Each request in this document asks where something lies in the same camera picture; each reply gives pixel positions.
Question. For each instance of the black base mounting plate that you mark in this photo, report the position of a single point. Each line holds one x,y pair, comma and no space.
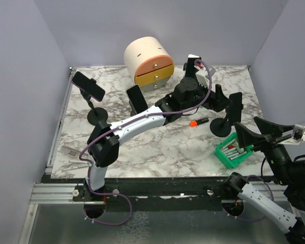
155,194

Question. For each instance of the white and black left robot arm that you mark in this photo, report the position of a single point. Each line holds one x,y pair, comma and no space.
104,142

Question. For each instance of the purple-edged black phone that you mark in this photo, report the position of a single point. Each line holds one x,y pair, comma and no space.
88,85

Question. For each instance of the aluminium frame rail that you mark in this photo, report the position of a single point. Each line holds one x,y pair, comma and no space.
53,194

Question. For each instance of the clear plastic ruler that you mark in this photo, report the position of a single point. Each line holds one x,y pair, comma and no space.
66,150

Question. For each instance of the black round-base phone stand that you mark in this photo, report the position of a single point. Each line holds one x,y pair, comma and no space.
220,127

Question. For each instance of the round cream drawer cabinet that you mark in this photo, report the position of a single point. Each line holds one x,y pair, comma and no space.
148,63

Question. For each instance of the orange-capped black marker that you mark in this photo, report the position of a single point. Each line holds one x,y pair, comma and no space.
195,123

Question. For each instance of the grey-cased phone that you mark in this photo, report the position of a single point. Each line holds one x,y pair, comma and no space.
136,100

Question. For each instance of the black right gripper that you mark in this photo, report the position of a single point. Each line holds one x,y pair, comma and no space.
270,129

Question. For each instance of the white-edged back phone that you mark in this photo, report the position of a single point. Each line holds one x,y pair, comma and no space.
189,67

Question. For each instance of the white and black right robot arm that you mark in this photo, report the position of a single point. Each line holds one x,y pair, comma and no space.
287,173

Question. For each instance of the green plastic bin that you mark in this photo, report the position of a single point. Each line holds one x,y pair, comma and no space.
230,154

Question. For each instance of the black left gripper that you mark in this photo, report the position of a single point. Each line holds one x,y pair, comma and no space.
216,100

